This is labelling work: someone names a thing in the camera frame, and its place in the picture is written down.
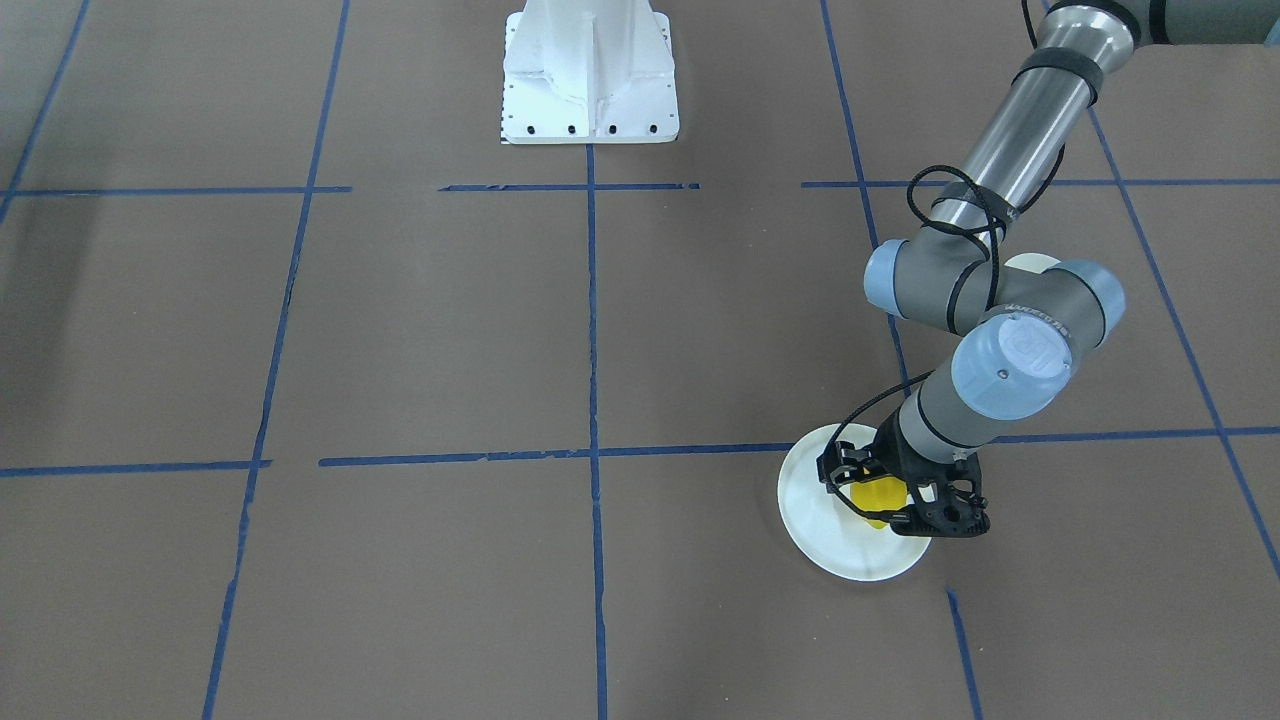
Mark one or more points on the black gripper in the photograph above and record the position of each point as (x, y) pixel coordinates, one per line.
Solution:
(893, 462)

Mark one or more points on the yellow lemon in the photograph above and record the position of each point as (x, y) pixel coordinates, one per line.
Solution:
(887, 494)

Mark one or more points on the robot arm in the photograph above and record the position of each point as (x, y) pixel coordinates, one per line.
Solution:
(1022, 333)

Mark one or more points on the white plate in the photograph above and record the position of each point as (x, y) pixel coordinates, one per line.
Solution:
(828, 532)

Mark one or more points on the white bowl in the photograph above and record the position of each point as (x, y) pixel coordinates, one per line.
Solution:
(1032, 262)

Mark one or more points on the white pedestal column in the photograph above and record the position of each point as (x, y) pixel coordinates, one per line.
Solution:
(588, 72)

